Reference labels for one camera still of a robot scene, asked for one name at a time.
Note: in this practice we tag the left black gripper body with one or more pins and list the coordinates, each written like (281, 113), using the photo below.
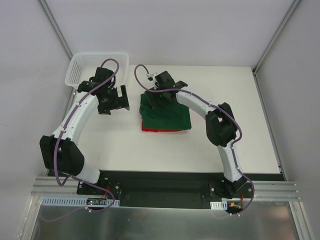
(116, 100)

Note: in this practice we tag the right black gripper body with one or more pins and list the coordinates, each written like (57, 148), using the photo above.
(155, 97)

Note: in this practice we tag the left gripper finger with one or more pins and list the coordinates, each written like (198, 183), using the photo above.
(122, 98)
(104, 110)

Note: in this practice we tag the green t shirt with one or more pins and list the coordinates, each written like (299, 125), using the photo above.
(172, 114)

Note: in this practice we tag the red t shirt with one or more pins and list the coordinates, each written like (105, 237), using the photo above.
(159, 128)

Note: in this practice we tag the white plastic mesh basket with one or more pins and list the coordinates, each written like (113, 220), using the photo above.
(83, 65)

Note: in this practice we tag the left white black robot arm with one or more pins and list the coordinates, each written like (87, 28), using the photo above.
(60, 150)

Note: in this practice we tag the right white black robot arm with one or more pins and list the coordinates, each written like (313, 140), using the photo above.
(220, 127)

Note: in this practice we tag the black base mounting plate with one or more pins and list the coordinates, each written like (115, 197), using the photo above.
(175, 190)

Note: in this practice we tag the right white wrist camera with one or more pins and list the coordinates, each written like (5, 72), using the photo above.
(152, 77)

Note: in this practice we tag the aluminium front rail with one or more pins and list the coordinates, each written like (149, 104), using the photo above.
(285, 191)

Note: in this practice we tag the left white cable duct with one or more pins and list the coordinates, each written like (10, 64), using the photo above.
(79, 202)

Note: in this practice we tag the white cable duct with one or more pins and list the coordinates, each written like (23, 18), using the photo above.
(219, 205)
(79, 202)

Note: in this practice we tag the left aluminium frame post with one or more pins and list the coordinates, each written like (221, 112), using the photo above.
(55, 27)

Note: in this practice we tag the aluminium frame post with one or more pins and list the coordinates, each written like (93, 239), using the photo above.
(294, 5)
(55, 27)

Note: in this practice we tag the right white cable duct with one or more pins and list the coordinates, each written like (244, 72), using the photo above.
(219, 205)

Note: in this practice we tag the right aluminium frame post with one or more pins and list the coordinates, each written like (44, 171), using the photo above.
(294, 5)

